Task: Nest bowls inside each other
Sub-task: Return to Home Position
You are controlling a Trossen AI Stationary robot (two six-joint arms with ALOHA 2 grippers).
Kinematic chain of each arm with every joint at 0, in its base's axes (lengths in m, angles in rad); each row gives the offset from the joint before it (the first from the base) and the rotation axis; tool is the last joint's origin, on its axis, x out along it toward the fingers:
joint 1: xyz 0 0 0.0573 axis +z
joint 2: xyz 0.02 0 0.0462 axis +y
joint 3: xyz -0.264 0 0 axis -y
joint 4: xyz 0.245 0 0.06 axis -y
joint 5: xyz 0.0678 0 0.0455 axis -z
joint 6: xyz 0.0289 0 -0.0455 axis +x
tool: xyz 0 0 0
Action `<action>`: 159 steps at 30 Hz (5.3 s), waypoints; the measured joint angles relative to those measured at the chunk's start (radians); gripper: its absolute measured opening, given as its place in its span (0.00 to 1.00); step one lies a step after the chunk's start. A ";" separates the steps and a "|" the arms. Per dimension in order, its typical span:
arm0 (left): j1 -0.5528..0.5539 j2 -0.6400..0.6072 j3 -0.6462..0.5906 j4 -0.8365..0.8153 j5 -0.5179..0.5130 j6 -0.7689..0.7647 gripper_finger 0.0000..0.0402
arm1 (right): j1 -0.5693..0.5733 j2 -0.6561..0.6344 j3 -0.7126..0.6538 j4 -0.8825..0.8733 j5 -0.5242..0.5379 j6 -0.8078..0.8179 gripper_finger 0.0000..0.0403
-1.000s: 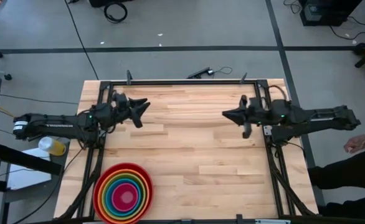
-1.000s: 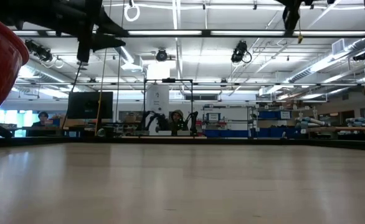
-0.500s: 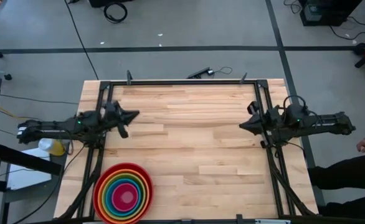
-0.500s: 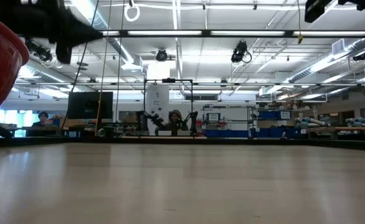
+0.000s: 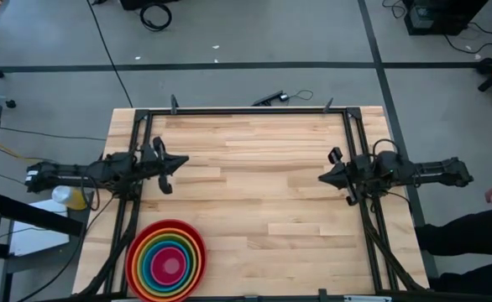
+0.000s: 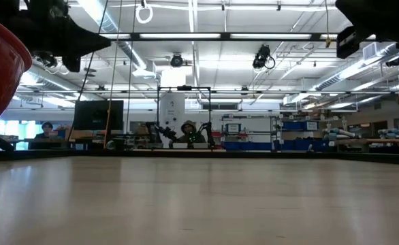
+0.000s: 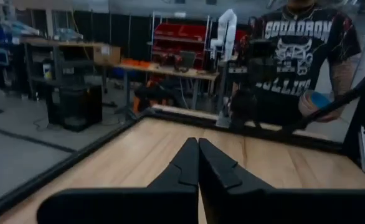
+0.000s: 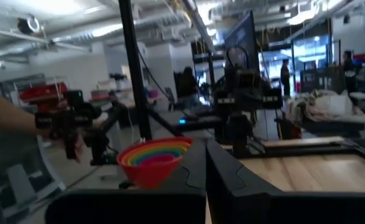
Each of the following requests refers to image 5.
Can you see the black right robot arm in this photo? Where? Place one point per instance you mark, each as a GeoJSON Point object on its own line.
{"type": "Point", "coordinates": [435, 172]}

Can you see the black box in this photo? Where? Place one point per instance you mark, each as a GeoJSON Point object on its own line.
{"type": "Point", "coordinates": [145, 4]}

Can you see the black computer case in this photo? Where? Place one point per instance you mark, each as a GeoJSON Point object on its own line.
{"type": "Point", "coordinates": [443, 19]}

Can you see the bottle with yellow liquid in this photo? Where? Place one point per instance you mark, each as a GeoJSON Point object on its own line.
{"type": "Point", "coordinates": [71, 197]}

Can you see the white board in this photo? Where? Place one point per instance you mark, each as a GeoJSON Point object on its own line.
{"type": "Point", "coordinates": [36, 243]}

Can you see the right arm gripper black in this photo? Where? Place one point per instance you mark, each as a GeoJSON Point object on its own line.
{"type": "Point", "coordinates": [357, 172]}

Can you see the black stand beam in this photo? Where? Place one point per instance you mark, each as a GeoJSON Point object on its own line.
{"type": "Point", "coordinates": [32, 214]}

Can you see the left arm gripper black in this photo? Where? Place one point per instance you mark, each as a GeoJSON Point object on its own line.
{"type": "Point", "coordinates": [155, 163]}

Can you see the red and orange bowls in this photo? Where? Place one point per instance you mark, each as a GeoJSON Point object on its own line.
{"type": "Point", "coordinates": [128, 264]}

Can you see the small bright blue bowl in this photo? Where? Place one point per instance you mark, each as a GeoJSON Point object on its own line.
{"type": "Point", "coordinates": [150, 264]}

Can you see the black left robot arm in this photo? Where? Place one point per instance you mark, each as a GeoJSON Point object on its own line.
{"type": "Point", "coordinates": [69, 172]}

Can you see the black frame clamp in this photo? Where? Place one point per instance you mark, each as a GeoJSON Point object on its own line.
{"type": "Point", "coordinates": [174, 104]}
{"type": "Point", "coordinates": [328, 105]}

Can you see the black power strip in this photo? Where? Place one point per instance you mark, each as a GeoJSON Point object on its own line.
{"type": "Point", "coordinates": [269, 98]}

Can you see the black metal table frame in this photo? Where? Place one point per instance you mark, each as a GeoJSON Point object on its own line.
{"type": "Point", "coordinates": [250, 111]}

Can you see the magenta bowl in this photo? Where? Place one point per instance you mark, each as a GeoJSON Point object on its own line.
{"type": "Point", "coordinates": [169, 265]}

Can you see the orange bowl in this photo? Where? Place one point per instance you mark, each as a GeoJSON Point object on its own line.
{"type": "Point", "coordinates": [133, 264]}

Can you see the person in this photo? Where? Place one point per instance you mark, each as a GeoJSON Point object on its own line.
{"type": "Point", "coordinates": [472, 235]}

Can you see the yellow bowl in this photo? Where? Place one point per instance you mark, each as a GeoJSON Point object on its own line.
{"type": "Point", "coordinates": [137, 264]}

